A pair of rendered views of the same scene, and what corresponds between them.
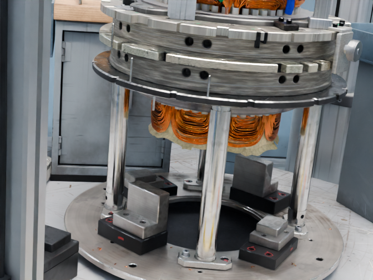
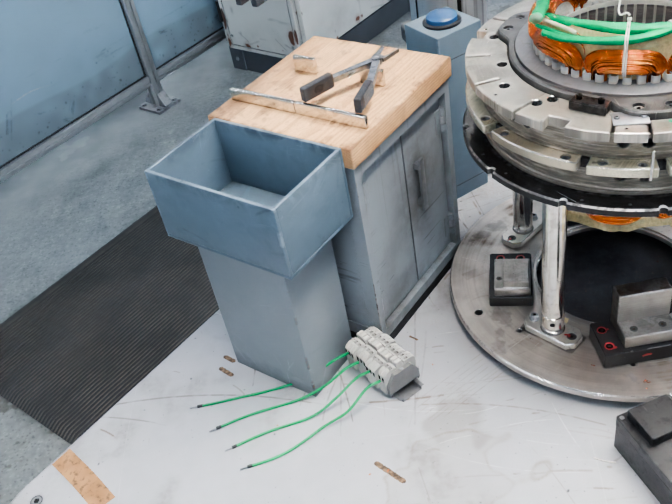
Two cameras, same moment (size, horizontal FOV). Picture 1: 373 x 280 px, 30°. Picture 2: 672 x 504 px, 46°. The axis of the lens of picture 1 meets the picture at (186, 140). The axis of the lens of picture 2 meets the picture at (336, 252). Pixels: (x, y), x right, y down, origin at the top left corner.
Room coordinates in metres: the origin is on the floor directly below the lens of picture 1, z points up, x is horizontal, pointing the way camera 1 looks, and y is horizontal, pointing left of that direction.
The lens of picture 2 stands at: (0.55, 0.64, 1.48)
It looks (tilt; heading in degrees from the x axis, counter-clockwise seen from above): 39 degrees down; 323
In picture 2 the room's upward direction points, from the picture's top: 12 degrees counter-clockwise
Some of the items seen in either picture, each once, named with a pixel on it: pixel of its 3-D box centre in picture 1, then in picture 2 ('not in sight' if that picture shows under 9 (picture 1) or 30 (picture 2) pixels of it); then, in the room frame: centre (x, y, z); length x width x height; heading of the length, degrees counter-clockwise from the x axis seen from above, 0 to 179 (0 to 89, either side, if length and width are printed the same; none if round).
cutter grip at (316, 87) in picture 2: not in sight; (317, 87); (1.14, 0.17, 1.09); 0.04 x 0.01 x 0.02; 85
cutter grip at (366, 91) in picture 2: not in sight; (363, 96); (1.08, 0.16, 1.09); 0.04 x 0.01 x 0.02; 115
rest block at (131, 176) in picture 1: (142, 178); (512, 273); (0.98, 0.06, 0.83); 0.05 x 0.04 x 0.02; 126
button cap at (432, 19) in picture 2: not in sight; (441, 16); (1.20, -0.10, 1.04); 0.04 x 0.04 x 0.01
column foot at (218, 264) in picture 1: (205, 260); not in sight; (0.77, -0.04, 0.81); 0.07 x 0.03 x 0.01; 90
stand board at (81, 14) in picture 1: (116, 8); (331, 95); (1.16, 0.14, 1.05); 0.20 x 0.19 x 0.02; 100
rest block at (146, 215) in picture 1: (140, 208); (645, 312); (0.82, 0.05, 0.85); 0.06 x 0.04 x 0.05; 50
